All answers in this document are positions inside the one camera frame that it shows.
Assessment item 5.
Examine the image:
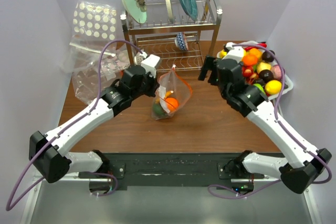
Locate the polka dot plastic bag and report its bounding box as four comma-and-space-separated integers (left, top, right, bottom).
69, 1, 117, 54

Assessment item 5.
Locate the metal dish rack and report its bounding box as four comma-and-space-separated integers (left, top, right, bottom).
120, 0, 223, 72

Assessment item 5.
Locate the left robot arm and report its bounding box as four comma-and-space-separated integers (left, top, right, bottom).
29, 64, 159, 183

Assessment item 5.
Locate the dark mangosteen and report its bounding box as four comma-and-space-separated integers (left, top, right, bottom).
259, 69, 274, 83
261, 50, 275, 63

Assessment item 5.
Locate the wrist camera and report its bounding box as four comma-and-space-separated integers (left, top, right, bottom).
140, 54, 161, 78
223, 42, 246, 63

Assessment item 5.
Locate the clear crumpled plastic bag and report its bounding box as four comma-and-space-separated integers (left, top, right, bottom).
61, 45, 130, 104

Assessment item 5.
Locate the orange fruit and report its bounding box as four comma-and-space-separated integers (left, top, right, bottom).
165, 97, 179, 112
242, 54, 258, 66

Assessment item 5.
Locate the grey patterned bowl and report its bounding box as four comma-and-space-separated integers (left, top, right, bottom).
134, 52, 143, 65

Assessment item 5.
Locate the red chili pepper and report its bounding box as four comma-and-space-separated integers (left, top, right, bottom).
255, 43, 267, 49

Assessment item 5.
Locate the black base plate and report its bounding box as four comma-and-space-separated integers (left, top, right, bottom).
78, 152, 265, 192

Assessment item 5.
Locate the orange zip top bag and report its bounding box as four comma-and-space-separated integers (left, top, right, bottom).
151, 65, 193, 120

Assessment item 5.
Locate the green apple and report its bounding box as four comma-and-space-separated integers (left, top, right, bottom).
253, 83, 265, 93

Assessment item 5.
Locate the yellow bell pepper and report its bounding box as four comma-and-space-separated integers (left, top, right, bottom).
219, 50, 227, 59

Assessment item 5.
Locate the white food tray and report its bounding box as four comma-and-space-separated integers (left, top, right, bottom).
216, 40, 293, 100

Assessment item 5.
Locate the purple onion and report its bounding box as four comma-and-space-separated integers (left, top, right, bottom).
270, 65, 282, 81

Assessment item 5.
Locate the pale yellow pear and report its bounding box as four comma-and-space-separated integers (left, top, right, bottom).
256, 62, 272, 74

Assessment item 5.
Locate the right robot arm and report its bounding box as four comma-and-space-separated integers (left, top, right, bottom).
198, 56, 332, 194

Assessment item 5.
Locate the blue patterned bowl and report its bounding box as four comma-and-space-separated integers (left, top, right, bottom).
174, 32, 188, 51

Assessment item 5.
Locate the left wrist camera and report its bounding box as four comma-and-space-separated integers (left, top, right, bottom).
140, 54, 161, 78

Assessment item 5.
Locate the yellow lemon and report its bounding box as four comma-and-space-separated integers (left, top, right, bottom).
265, 80, 282, 95

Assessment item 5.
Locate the dark green avocado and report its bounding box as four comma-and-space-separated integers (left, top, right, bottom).
152, 103, 166, 118

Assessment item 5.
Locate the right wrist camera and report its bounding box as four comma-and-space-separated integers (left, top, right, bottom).
223, 42, 246, 63

